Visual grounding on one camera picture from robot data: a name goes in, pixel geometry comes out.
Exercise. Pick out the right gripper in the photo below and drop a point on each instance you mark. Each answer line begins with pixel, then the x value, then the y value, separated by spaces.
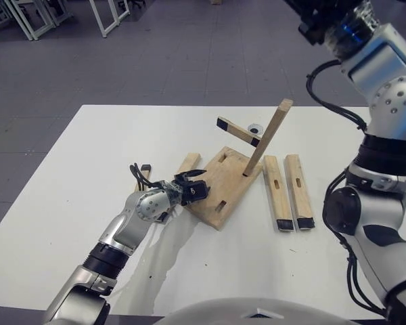
pixel 350 32

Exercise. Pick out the wooden leg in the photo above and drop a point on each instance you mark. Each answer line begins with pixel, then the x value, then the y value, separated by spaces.
pixel 299 189
pixel 277 193
pixel 267 135

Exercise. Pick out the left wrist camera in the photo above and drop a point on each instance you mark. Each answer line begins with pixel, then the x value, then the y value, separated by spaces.
pixel 197 192

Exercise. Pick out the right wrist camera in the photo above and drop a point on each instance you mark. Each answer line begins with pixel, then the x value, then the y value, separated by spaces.
pixel 312 32

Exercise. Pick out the wooden seat board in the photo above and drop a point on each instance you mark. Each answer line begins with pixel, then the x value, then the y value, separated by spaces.
pixel 223 189

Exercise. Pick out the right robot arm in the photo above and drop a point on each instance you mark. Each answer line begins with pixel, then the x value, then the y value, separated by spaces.
pixel 379 203

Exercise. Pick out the white desk frame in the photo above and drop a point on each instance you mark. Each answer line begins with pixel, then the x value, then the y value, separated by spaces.
pixel 106 17
pixel 30 18

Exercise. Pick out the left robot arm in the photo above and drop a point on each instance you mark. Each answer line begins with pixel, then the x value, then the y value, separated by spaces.
pixel 122 227

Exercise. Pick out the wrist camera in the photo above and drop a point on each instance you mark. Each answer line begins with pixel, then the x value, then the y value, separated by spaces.
pixel 312 32
pixel 197 192

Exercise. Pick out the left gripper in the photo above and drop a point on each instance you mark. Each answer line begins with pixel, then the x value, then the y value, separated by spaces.
pixel 180 181

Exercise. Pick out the wooden cross bar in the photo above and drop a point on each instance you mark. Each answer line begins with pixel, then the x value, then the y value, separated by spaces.
pixel 238 130

